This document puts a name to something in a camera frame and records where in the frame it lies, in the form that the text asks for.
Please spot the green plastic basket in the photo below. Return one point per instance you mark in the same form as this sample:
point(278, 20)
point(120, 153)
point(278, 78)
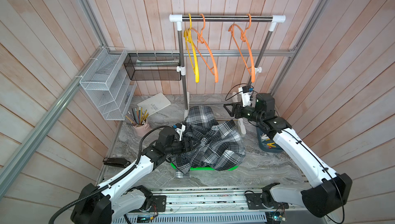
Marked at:
point(203, 168)

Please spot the aluminium front rail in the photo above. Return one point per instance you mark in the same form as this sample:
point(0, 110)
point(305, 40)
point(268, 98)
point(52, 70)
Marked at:
point(207, 200)

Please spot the yellow clothespin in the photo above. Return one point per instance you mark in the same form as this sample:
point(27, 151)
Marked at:
point(271, 145)

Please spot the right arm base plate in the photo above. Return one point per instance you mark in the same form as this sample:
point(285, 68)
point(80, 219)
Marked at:
point(260, 201)

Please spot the black mesh shelf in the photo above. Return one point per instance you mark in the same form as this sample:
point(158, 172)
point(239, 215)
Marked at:
point(152, 67)

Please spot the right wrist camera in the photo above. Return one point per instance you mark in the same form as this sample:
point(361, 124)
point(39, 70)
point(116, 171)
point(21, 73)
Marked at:
point(246, 93)

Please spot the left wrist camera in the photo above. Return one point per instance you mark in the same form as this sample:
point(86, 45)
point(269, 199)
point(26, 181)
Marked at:
point(179, 129)

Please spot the yellow plastic hanger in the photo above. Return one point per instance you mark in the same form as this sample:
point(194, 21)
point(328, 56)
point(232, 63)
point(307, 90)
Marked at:
point(190, 46)

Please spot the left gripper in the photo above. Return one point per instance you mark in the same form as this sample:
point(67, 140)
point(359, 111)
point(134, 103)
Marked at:
point(190, 148)

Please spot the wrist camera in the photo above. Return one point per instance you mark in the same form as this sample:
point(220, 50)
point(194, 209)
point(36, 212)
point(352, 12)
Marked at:
point(246, 93)
point(179, 129)

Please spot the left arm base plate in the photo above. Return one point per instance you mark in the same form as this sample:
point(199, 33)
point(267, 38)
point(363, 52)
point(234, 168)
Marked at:
point(155, 203)

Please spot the grey plaid shirt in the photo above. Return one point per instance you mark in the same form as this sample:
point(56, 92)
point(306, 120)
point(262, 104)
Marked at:
point(218, 145)

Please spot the dark teal tray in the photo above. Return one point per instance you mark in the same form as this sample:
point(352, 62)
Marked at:
point(263, 139)

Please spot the pink pencil cup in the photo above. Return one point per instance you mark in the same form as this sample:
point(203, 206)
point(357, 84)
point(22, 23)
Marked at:
point(138, 119)

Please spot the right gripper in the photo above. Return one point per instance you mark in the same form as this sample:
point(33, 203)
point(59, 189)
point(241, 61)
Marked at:
point(236, 107)

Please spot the white wire shelf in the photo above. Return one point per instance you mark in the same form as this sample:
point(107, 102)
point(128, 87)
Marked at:
point(108, 84)

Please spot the metal clothes rack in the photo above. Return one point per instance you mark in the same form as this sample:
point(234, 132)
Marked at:
point(254, 69)

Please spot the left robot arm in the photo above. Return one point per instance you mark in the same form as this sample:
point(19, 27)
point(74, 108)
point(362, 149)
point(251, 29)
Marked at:
point(117, 196)

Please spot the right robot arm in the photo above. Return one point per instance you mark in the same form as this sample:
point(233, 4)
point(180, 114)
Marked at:
point(325, 191)

